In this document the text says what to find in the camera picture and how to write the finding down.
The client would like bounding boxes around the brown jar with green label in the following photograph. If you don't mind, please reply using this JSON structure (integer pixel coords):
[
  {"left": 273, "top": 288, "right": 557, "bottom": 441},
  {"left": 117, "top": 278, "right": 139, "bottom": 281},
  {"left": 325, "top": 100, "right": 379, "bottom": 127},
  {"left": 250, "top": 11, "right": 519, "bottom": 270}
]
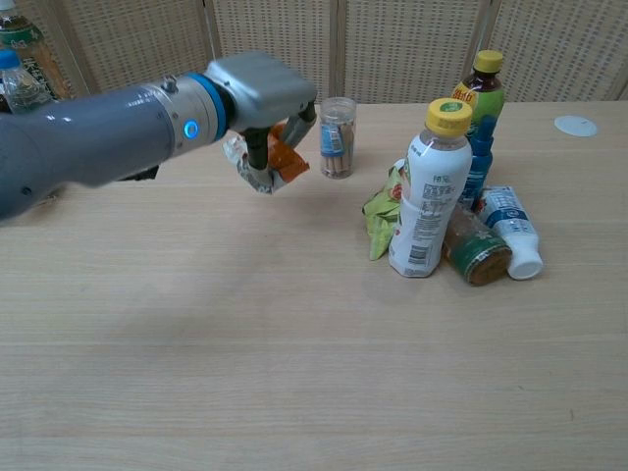
[{"left": 443, "top": 201, "right": 514, "bottom": 288}]

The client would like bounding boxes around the blue plastic bottle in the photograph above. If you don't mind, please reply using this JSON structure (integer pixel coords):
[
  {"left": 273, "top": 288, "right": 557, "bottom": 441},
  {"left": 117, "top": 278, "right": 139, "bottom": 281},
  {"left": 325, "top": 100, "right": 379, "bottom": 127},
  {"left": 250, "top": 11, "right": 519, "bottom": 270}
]
[{"left": 456, "top": 115, "right": 495, "bottom": 213}]

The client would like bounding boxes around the green tea bottle yellow cap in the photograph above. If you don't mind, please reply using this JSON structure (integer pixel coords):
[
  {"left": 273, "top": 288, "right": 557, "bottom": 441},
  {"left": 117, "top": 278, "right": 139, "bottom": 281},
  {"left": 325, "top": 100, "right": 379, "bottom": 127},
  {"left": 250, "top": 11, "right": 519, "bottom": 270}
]
[{"left": 450, "top": 49, "right": 506, "bottom": 139}]

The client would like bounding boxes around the woven folding screen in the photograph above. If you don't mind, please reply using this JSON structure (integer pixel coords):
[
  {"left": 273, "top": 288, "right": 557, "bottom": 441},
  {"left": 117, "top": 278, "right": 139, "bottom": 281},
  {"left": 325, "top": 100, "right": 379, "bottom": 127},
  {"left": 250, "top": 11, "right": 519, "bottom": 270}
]
[{"left": 0, "top": 0, "right": 628, "bottom": 110}]

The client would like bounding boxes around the clear water bottle blue cap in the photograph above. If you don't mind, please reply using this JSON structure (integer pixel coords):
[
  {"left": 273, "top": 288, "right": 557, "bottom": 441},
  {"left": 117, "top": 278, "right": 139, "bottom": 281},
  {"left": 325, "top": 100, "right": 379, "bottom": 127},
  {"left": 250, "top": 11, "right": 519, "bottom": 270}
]
[{"left": 0, "top": 48, "right": 54, "bottom": 117}]

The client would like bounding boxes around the round white table cover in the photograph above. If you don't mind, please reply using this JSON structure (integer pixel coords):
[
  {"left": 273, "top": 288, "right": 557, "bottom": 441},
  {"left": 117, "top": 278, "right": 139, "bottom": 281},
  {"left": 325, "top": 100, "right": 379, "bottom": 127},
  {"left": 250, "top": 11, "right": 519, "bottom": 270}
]
[{"left": 553, "top": 115, "right": 601, "bottom": 137}]

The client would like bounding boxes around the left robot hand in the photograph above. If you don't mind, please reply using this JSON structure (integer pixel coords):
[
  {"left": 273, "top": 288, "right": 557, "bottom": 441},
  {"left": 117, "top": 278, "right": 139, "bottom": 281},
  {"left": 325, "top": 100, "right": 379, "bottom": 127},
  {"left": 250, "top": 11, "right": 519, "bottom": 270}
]
[{"left": 203, "top": 52, "right": 319, "bottom": 196}]

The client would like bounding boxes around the white bottle with yellow cap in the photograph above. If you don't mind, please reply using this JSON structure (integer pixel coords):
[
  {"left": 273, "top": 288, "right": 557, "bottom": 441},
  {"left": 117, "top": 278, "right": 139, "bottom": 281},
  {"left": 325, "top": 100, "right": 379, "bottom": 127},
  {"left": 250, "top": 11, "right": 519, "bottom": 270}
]
[{"left": 388, "top": 97, "right": 474, "bottom": 280}]

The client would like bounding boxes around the clear jar of biscuit sticks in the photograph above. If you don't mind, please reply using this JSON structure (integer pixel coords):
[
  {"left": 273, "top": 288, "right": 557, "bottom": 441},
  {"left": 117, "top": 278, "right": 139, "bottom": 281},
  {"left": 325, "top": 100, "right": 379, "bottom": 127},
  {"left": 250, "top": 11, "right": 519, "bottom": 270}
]
[{"left": 319, "top": 96, "right": 357, "bottom": 181}]

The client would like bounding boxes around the orange and white snack packet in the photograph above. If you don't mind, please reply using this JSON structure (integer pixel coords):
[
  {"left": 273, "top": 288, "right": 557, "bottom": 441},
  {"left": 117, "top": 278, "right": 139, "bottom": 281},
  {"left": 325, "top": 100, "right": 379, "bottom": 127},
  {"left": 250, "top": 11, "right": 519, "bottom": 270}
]
[{"left": 223, "top": 123, "right": 311, "bottom": 196}]

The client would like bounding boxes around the green snack bag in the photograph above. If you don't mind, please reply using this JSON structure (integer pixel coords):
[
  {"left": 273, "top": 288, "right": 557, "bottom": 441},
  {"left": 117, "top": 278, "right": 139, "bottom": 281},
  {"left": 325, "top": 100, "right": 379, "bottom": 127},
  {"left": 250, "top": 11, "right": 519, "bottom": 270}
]
[{"left": 361, "top": 158, "right": 410, "bottom": 261}]

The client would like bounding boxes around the white bottle with blue label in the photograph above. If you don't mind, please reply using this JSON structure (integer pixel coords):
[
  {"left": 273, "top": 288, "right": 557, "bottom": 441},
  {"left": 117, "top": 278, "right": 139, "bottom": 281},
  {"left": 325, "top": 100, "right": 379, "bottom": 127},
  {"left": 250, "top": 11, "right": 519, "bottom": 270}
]
[{"left": 477, "top": 184, "right": 545, "bottom": 282}]

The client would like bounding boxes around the green label tea bottle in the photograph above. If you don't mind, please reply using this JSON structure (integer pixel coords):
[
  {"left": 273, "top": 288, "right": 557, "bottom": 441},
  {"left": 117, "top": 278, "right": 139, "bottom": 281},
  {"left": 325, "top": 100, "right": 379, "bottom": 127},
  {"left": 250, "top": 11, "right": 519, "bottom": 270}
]
[{"left": 0, "top": 0, "right": 75, "bottom": 102}]

